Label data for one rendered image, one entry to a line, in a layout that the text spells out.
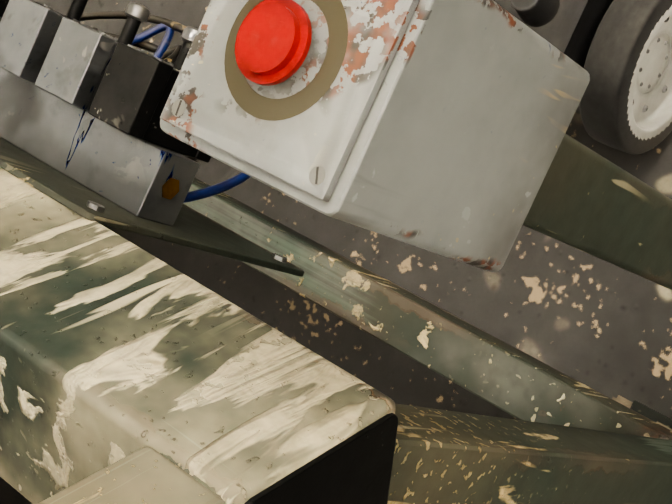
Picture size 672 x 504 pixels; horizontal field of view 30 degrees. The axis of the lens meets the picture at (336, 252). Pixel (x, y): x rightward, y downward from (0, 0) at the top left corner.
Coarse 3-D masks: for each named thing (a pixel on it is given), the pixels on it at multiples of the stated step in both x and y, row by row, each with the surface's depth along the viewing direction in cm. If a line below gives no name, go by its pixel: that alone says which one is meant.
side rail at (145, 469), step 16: (144, 448) 60; (112, 464) 59; (128, 464) 59; (144, 464) 59; (160, 464) 59; (96, 480) 58; (112, 480) 58; (128, 480) 58; (144, 480) 58; (160, 480) 58; (176, 480) 58; (192, 480) 58; (64, 496) 56; (80, 496) 57; (96, 496) 57; (112, 496) 57; (128, 496) 57; (144, 496) 57; (160, 496) 57; (176, 496) 57; (192, 496) 57; (208, 496) 57
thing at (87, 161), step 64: (0, 0) 95; (0, 64) 93; (64, 64) 89; (128, 64) 85; (0, 128) 95; (64, 128) 91; (128, 128) 84; (64, 192) 82; (128, 192) 87; (192, 192) 90; (256, 256) 94
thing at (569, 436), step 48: (288, 240) 149; (336, 288) 144; (384, 288) 140; (384, 336) 139; (432, 336) 136; (480, 336) 134; (480, 384) 132; (528, 384) 129; (576, 384) 130; (432, 432) 74; (480, 432) 80; (528, 432) 88; (576, 432) 98; (624, 432) 122; (0, 480) 103; (432, 480) 72; (480, 480) 77; (528, 480) 83; (576, 480) 90; (624, 480) 97
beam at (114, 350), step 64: (0, 192) 81; (0, 256) 74; (64, 256) 75; (128, 256) 75; (0, 320) 68; (64, 320) 69; (128, 320) 69; (192, 320) 70; (256, 320) 70; (0, 384) 69; (64, 384) 64; (128, 384) 64; (192, 384) 65; (256, 384) 65; (320, 384) 66; (0, 448) 72; (64, 448) 66; (128, 448) 62; (192, 448) 60; (256, 448) 60; (320, 448) 61; (384, 448) 65
